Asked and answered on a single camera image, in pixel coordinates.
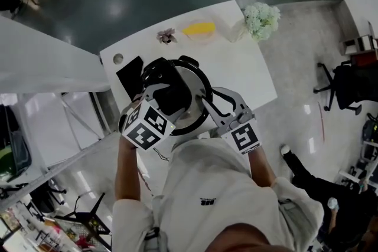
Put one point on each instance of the small pink potted plant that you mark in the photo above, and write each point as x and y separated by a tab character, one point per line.
166	36

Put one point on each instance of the white square table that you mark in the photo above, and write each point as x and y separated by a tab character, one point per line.
236	68

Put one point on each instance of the person's right forearm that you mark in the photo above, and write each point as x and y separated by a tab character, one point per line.
261	168

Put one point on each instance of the yellow corn cob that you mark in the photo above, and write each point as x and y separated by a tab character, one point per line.
199	29

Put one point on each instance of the white equipment rack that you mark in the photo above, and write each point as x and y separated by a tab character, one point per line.
366	162

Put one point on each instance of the cooker lid with black handle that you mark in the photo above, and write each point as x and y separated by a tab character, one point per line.
192	82

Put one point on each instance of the white metal shelf rack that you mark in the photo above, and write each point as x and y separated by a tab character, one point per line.
59	132

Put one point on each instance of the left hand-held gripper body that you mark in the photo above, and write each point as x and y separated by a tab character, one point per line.
147	127

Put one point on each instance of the black mesh office chair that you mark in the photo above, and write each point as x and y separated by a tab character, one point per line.
351	88

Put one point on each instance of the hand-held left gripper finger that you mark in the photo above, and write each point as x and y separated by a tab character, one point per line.
180	116
152	90

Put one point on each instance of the red and white cabinet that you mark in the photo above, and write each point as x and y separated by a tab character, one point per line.
363	50

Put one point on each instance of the black folding stand with tray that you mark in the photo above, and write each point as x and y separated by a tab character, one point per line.
85	218

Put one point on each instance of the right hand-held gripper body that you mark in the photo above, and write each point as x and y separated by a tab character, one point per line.
243	137

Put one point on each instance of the person's white shirt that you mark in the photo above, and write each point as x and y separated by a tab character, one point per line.
218	194

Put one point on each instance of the black appliance with green window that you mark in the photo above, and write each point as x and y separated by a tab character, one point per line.
11	147

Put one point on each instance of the white flower bouquet in vase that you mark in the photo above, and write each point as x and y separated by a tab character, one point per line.
263	19

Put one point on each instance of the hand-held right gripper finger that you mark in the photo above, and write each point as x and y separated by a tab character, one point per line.
239	100
215	116

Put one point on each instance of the person's left forearm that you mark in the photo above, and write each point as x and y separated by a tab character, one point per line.
127	174

